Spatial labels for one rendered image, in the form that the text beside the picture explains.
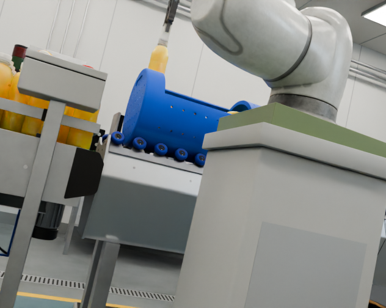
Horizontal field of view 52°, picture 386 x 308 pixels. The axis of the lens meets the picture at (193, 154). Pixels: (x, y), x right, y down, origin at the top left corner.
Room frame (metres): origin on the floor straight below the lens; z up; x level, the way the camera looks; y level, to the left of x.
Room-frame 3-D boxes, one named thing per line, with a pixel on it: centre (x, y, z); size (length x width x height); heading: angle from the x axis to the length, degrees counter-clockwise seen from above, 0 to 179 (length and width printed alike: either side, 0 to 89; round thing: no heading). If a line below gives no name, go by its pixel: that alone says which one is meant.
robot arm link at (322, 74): (0.87, -0.21, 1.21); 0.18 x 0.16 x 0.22; 123
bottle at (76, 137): (1.16, 0.34, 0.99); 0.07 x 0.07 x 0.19
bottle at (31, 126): (1.12, 0.45, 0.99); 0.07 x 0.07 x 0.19
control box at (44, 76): (1.01, 0.37, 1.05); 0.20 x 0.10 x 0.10; 111
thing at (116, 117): (1.36, 0.28, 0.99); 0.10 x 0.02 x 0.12; 21
